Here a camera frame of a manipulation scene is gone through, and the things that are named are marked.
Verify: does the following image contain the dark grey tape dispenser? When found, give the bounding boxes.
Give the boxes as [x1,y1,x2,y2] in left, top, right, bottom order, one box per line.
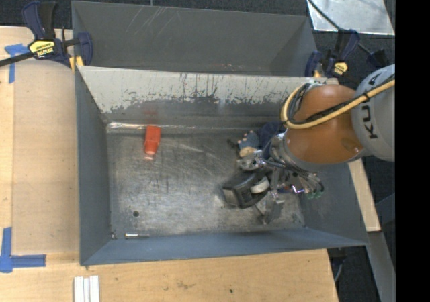
[222,170,271,209]

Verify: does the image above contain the red plastic bottle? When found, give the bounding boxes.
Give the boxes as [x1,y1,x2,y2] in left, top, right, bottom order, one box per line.
[143,125,163,161]

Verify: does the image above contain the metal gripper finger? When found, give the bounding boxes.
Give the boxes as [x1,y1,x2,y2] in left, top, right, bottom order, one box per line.
[257,191,286,226]
[236,150,269,172]

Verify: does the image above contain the grey metal bin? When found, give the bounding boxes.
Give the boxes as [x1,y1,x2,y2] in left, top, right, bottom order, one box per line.
[70,0,371,266]

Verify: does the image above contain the dark blue fabric toy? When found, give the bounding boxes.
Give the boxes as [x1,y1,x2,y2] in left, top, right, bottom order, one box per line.
[236,121,287,158]

